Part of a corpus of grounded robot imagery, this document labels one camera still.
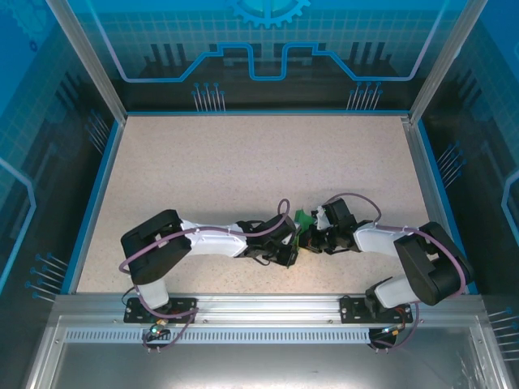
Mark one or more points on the yellow connector with green light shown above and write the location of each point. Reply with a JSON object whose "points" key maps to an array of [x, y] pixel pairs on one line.
{"points": [[390, 330], [157, 327]]}

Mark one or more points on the aluminium frame post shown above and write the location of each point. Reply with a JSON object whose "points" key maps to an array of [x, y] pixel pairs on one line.
{"points": [[87, 61], [444, 61]]}

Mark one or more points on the aluminium side rail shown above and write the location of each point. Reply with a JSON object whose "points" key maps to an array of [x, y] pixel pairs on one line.
{"points": [[431, 202]]}

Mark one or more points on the green cloth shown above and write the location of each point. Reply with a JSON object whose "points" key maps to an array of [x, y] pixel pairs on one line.
{"points": [[303, 218]]}

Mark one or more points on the aluminium mounting rail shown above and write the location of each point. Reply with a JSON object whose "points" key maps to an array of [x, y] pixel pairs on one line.
{"points": [[267, 308]]}

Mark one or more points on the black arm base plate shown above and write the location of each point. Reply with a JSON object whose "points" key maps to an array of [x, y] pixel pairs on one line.
{"points": [[182, 310], [353, 310]]}

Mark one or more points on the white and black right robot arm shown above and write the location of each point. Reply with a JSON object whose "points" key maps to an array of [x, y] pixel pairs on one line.
{"points": [[434, 263]]}

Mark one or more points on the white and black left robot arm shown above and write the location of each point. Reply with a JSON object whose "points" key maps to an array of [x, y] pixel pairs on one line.
{"points": [[219, 245]]}

